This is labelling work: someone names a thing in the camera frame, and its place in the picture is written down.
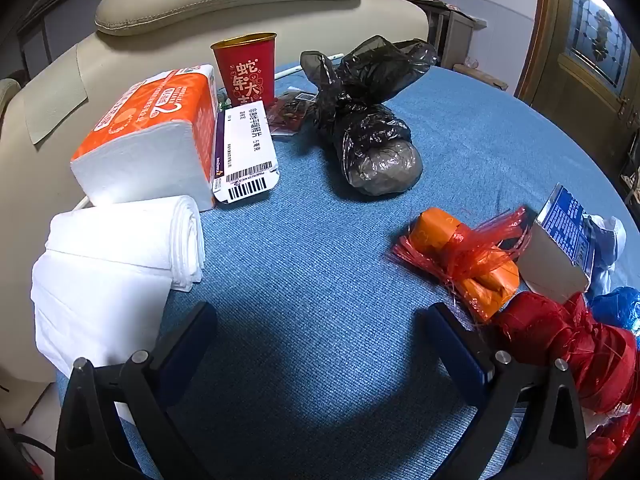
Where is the wooden slatted cabinet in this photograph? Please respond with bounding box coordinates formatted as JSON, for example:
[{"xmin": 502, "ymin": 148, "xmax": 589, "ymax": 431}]
[{"xmin": 370, "ymin": 0, "xmax": 488, "ymax": 68}]

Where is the orange tissue pack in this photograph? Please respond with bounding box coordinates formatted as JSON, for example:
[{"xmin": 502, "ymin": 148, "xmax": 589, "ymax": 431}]
[{"xmin": 69, "ymin": 64, "xmax": 221, "ymax": 212}]

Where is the blue plastic bag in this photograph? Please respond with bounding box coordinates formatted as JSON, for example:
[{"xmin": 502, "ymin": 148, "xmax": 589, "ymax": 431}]
[{"xmin": 585, "ymin": 286, "xmax": 640, "ymax": 351}]

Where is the red plastic bag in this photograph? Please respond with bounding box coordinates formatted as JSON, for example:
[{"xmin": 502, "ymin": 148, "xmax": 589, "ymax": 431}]
[{"xmin": 492, "ymin": 291, "xmax": 640, "ymax": 480}]

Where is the dark red snack packet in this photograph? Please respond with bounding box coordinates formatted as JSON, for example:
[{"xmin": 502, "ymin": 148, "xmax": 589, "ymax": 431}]
[{"xmin": 265, "ymin": 89, "xmax": 321, "ymax": 136}]

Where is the white and purple medicine box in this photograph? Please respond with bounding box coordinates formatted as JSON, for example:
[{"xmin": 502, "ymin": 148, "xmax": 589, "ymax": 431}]
[{"xmin": 212, "ymin": 101, "xmax": 280, "ymax": 206}]

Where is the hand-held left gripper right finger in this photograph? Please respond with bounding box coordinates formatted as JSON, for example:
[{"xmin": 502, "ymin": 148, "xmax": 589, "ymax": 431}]
[{"xmin": 427, "ymin": 302, "xmax": 588, "ymax": 480}]

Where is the orange plastic bag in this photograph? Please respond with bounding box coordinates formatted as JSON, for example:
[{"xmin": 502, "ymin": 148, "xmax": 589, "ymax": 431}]
[{"xmin": 391, "ymin": 205, "xmax": 532, "ymax": 323}]

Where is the rolled white paper towel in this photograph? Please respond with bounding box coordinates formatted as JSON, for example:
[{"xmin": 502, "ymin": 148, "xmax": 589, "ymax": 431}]
[{"xmin": 31, "ymin": 195, "xmax": 207, "ymax": 428}]

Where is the wooden door with stained glass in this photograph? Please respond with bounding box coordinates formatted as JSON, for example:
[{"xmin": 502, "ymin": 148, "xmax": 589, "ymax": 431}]
[{"xmin": 515, "ymin": 0, "xmax": 640, "ymax": 136}]

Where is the small white printed carton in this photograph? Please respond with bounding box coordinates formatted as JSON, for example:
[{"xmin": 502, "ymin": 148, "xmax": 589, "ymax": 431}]
[{"xmin": 517, "ymin": 183, "xmax": 601, "ymax": 306}]

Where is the black plastic bag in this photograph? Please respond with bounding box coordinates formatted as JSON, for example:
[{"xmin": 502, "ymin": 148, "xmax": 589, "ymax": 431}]
[{"xmin": 300, "ymin": 35, "xmax": 438, "ymax": 197}]

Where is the beige leather sofa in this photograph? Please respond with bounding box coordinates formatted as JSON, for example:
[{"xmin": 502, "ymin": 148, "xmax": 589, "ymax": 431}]
[{"xmin": 0, "ymin": 0, "xmax": 431, "ymax": 441}]

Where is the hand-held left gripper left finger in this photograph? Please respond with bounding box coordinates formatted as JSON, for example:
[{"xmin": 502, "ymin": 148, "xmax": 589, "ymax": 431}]
[{"xmin": 55, "ymin": 301, "xmax": 218, "ymax": 480}]

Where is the red paper cup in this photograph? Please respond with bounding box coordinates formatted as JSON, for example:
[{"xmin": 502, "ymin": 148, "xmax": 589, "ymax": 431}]
[{"xmin": 210, "ymin": 32, "xmax": 278, "ymax": 111}]

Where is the white plastic bag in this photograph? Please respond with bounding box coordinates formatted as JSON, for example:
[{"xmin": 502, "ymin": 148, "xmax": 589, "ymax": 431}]
[{"xmin": 585, "ymin": 214, "xmax": 627, "ymax": 296}]

